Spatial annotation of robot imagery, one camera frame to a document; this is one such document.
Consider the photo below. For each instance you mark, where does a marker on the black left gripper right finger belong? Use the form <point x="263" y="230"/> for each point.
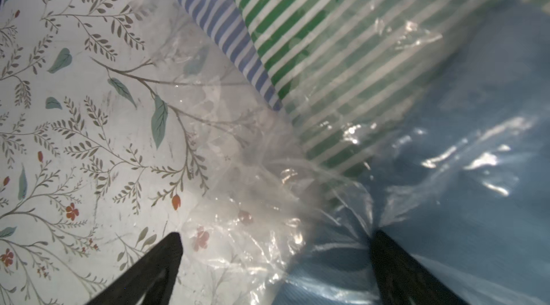
<point x="403" y="280"/>

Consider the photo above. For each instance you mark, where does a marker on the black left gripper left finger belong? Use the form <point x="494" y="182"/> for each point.
<point x="148" y="281"/>

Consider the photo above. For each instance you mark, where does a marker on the clear vacuum bag blue zipper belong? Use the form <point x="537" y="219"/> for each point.
<point x="399" y="154"/>

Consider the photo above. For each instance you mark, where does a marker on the green white striped garment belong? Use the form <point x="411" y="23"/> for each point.
<point x="346" y="70"/>

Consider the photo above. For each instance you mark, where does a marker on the blue white striped garment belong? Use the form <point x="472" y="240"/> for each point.
<point x="222" y="21"/>

